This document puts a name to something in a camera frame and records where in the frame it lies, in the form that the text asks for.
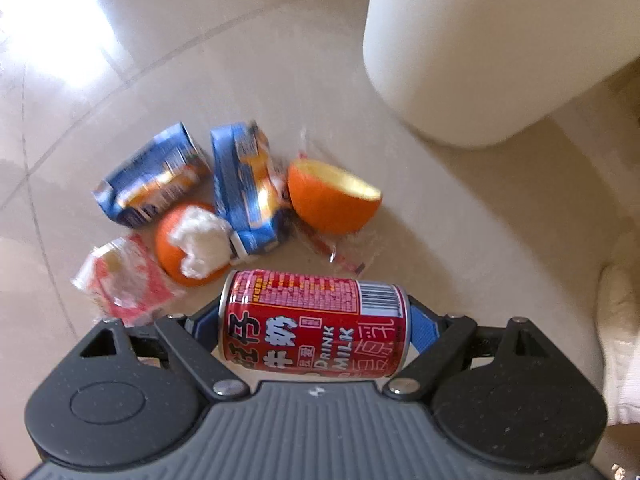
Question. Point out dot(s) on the blue drink carton white cap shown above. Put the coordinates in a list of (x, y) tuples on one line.
[(240, 185)]

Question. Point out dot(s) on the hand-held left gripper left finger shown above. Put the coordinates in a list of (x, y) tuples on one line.
[(207, 321)]

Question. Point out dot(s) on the red drink can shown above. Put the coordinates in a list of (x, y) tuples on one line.
[(310, 325)]

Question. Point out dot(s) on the white plastic trash bin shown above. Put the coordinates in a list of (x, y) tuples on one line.
[(480, 45)]

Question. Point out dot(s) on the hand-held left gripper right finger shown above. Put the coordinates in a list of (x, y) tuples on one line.
[(423, 325)]

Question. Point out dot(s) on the white cloth at edge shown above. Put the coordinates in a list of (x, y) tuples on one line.
[(622, 340)]

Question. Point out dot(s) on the orange peel half with tissue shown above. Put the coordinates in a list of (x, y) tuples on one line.
[(167, 250)]

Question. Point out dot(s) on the red and white snack wrapper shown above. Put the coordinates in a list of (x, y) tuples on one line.
[(130, 280)]

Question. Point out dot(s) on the crumpled white tissue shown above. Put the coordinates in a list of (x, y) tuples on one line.
[(200, 240)]

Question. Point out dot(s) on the clear wrapper with red stripe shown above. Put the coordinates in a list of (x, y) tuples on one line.
[(345, 260)]

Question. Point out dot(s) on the hollow orange peel half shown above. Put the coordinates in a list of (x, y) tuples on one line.
[(325, 205)]

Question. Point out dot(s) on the crushed blue drink carton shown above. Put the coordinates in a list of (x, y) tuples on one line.
[(150, 175)]

